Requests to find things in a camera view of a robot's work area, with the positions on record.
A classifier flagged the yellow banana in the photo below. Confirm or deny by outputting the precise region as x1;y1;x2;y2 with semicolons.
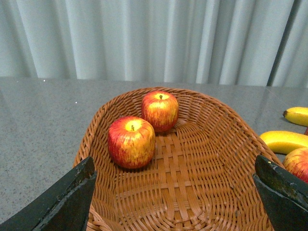
260;130;308;154
283;107;308;127

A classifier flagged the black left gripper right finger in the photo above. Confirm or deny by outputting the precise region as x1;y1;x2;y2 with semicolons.
253;155;308;231

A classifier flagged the brown woven wicker basket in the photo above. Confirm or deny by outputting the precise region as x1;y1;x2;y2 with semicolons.
74;88;279;231

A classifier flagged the red yellow apple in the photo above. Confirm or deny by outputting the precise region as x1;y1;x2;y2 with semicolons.
108;116;155;169
282;147;308;183
141;90;179;132

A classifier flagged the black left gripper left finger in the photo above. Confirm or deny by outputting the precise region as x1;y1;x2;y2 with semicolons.
0;157;97;231

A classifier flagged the grey pleated curtain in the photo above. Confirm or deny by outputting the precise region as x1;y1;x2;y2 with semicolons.
0;0;308;87

